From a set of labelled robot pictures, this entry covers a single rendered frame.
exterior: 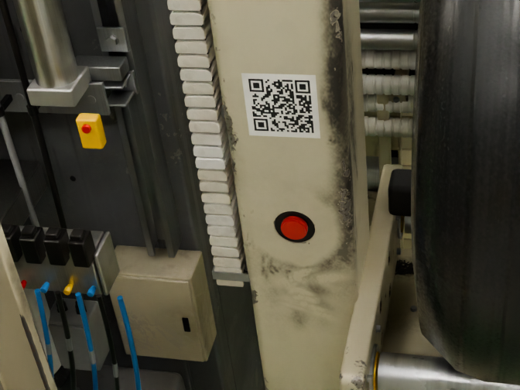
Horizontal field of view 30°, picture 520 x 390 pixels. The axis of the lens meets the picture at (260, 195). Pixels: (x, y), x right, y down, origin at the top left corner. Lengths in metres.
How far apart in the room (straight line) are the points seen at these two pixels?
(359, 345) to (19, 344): 0.37
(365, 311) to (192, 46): 0.37
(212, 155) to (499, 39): 0.40
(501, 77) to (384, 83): 0.67
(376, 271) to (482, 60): 0.47
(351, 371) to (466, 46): 0.43
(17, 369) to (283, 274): 0.31
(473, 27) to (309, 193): 0.34
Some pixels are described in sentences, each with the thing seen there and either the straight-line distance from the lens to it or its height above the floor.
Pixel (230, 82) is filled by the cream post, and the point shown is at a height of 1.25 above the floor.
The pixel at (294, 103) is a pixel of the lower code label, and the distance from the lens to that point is 0.98.
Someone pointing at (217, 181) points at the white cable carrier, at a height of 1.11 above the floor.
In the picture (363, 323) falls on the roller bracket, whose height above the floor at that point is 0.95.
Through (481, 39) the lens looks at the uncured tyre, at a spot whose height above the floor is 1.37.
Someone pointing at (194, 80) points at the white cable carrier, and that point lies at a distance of 1.00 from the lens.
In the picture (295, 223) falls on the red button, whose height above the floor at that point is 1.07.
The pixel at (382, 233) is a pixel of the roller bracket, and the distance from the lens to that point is 1.23.
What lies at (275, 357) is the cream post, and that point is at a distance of 1.23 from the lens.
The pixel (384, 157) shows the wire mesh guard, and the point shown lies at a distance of 1.50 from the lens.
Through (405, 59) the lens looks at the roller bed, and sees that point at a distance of 1.41.
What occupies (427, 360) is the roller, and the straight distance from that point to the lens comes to 1.12.
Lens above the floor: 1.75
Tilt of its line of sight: 37 degrees down
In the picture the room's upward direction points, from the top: 7 degrees counter-clockwise
